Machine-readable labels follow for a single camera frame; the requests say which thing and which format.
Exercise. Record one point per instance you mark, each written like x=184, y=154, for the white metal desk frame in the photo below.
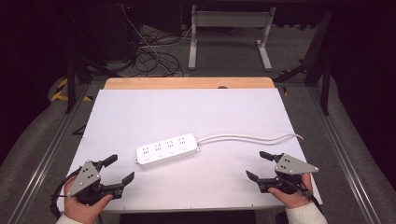
x=230, y=18

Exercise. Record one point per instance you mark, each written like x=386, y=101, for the person's left hand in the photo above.
x=77, y=211

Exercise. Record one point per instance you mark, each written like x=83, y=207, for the wooden table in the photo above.
x=186, y=83

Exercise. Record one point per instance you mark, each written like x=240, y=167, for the yellow black hazard tape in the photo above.
x=60, y=93

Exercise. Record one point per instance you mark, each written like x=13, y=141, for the aluminium floor rail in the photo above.
x=345, y=155
x=49, y=152

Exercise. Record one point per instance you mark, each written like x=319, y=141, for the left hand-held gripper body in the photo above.
x=84, y=179

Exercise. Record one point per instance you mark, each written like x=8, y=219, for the white power strip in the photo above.
x=168, y=149

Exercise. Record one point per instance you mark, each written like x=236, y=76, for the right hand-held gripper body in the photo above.
x=291, y=166

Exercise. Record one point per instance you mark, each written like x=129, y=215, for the white table board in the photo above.
x=186, y=112

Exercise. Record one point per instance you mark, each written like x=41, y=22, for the person's right hand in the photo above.
x=292, y=200

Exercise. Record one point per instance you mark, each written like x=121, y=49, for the black metal stand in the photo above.
x=323, y=77
x=72, y=81

